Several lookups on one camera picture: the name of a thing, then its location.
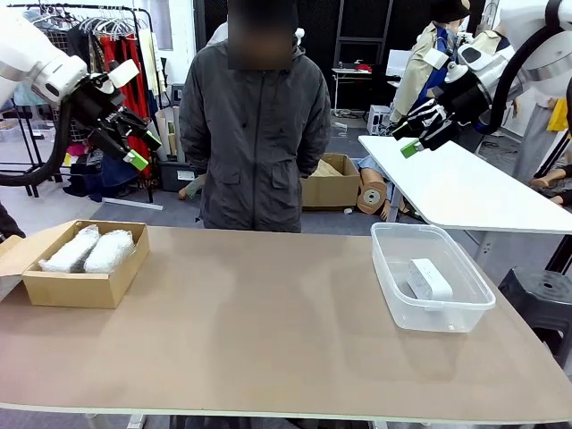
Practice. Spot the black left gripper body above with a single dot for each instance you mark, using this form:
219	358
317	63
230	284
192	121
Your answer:
100	111

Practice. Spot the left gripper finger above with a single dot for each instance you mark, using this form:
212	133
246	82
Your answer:
134	160
143	129

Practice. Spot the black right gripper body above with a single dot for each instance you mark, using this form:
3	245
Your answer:
467	98

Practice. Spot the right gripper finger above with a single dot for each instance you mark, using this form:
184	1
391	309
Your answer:
440	136
424	116

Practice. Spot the rounded bubble-wrapped clock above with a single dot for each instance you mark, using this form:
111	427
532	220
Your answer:
109	252

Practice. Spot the long bubble-wrapped clock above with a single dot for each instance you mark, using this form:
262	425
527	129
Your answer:
67	257

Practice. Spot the white unwrapped clock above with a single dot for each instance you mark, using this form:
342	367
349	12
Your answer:
429	279

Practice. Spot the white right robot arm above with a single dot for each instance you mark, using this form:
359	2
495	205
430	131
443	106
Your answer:
549	49

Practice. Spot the cream paper roll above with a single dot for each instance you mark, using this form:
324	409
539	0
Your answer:
164	132

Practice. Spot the dark blue hanging garment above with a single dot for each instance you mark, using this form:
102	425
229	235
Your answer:
116	176

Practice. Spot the red hanging dress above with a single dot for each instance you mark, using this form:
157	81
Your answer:
140	100

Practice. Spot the mannequin in beige trench coat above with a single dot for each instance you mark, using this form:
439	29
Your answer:
413	85

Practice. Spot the black metal clothes rack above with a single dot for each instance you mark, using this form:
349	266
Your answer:
151	194

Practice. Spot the dark grey storage bin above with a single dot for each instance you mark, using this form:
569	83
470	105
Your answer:
174	176

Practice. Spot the white computer case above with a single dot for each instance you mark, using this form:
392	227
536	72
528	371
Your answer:
380	118

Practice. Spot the small grey stool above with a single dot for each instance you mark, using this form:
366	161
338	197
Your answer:
177	94

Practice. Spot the white box on shelf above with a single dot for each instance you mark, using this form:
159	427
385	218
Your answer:
399	62

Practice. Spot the white side table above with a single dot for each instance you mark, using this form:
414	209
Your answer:
469	192

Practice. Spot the mannequin in cream garment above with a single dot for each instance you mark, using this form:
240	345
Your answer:
493	39

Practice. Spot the cream hanging fabric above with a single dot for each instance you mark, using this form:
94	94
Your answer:
149	62

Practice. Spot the black hanging garment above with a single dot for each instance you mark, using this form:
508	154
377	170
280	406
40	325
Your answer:
80	44

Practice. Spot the kraft paper roll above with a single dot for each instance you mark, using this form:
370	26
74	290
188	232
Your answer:
371	199

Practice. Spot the person in grey jacket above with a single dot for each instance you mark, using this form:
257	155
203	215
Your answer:
254	156

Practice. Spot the bare mannequin limbs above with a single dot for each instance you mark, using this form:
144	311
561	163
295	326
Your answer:
547	181

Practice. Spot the person in light grey hoodie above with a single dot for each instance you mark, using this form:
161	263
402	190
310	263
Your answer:
216	38

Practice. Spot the brown cardboard carton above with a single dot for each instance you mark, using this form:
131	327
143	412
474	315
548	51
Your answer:
330	192

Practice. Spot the dark sleeved arm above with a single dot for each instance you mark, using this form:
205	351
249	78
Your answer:
9	223

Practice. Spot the open brown cardboard box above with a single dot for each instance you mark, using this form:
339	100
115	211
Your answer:
67	290

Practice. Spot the clear plastic container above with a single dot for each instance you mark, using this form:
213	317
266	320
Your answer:
440	319

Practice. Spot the black plastic stool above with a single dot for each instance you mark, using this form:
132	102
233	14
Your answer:
540	295

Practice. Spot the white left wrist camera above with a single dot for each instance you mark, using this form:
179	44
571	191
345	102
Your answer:
123	73

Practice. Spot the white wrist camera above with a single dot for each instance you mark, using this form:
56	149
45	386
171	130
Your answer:
123	73
436	58

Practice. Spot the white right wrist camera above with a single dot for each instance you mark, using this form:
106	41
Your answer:
436	58

